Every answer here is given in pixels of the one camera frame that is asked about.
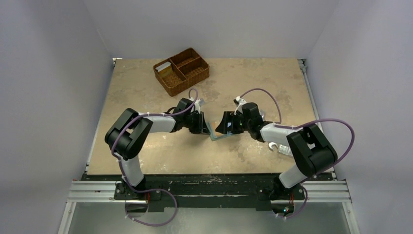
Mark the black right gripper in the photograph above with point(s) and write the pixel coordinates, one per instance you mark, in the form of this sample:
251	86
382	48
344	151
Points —
232	122

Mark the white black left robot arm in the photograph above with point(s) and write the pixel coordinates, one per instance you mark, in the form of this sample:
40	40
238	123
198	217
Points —
128	134

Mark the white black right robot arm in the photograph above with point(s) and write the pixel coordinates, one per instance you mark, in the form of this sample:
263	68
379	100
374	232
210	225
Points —
311	150

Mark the brown woven divided basket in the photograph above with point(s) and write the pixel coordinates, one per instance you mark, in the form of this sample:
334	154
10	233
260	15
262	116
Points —
189	68

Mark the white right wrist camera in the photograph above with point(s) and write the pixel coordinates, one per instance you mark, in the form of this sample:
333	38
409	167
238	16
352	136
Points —
239	102

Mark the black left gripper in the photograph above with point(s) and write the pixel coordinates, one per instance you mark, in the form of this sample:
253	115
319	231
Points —
201	127

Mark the silver wrench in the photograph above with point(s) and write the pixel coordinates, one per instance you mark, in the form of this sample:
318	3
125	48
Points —
274	147

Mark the gold credit card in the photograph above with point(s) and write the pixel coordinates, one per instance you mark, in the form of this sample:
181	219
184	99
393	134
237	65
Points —
218	134

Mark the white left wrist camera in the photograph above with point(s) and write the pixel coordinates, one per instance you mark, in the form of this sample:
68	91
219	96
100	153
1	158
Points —
198	104

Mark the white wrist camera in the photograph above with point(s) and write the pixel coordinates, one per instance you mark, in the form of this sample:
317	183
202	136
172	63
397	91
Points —
198	104
239	102

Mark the aluminium frame rail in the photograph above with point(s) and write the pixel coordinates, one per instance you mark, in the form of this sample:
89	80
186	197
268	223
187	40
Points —
85	192

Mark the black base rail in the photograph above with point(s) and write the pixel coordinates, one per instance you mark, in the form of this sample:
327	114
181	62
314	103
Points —
259	191

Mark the teal card holder wallet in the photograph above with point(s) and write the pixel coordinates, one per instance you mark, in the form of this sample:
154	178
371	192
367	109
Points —
214	135

